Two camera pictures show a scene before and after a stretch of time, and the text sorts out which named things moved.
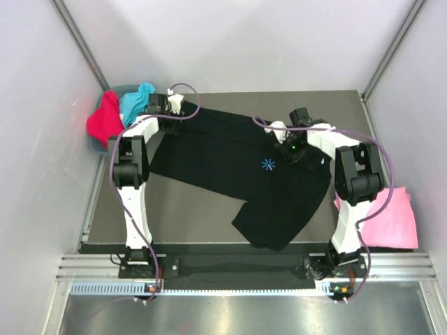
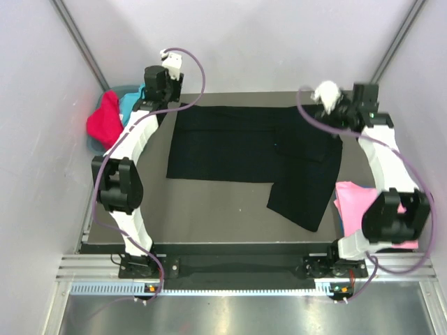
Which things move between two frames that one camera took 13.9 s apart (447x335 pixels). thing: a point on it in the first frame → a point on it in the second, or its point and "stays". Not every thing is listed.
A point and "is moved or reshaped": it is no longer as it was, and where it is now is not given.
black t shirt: (242, 158) is moved or reshaped
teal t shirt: (134, 104) stays
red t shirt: (105, 122) stays
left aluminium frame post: (82, 42) stays
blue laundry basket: (121, 92) stays
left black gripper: (175, 129) → (176, 85)
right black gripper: (290, 157) → (342, 102)
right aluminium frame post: (365, 94) stays
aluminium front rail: (81, 268) stays
